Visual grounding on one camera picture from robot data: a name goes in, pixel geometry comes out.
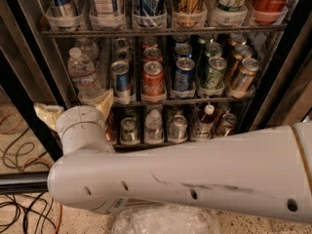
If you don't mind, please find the dark blue can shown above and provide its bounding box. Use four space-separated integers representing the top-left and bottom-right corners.
171 58 195 98
174 43 192 59

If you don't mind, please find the black floor cable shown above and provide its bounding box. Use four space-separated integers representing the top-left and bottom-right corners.
0 126 59 234

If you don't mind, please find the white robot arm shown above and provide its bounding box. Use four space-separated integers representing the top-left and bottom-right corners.
35 104 312 223

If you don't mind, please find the bottom gold can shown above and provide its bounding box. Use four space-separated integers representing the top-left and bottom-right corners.
214 113 237 137

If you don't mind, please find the front green soda can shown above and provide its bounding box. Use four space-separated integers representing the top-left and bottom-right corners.
199 57 227 96

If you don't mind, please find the red cola can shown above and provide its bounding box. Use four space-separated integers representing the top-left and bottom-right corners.
142 47 163 63
141 61 166 102

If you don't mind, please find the top wire shelf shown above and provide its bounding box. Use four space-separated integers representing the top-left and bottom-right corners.
42 23 287 38

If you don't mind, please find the front gold can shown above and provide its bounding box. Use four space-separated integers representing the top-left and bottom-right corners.
230 58 260 98

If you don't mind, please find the front blue silver can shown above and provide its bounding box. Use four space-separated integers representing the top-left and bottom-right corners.
110 60 131 103

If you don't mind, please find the orange extension cable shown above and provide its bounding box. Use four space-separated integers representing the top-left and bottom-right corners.
0 110 63 234

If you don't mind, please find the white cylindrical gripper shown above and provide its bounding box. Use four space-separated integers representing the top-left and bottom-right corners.
33 89 115 155

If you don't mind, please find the clear water bottle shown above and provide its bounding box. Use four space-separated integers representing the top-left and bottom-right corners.
76 37 99 61
67 47 104 105

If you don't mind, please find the top gold tall can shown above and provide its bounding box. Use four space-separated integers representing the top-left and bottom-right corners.
173 0 206 27

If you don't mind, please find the front red cola can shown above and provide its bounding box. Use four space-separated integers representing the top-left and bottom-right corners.
141 61 166 102

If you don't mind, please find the clear plastic bag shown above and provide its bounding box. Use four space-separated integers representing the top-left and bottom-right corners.
110 205 221 234

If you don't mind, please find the bottom small water bottle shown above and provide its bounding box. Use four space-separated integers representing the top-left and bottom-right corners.
144 109 164 144

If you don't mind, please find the bottom green silver can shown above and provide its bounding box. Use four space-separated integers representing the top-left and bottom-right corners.
120 117 139 145

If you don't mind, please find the open glass fridge door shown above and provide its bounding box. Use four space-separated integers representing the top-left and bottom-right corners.
0 50 61 195

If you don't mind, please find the front dark blue can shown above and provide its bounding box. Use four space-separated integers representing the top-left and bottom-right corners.
171 58 195 98

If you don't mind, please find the bottom juice bottle white cap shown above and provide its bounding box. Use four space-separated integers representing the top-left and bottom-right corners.
190 103 216 141

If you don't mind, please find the green soda can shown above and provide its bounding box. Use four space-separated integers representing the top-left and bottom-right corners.
204 42 223 59
199 57 227 96

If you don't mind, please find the right glass fridge door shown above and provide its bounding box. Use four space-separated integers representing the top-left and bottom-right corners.
249 12 312 131

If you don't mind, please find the middle wire shelf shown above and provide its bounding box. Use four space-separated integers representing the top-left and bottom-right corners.
75 95 255 109

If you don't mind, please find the stainless steel fridge cabinet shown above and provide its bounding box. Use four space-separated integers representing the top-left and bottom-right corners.
1 0 312 156

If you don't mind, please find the bottom red can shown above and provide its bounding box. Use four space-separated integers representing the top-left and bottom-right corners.
105 114 117 144

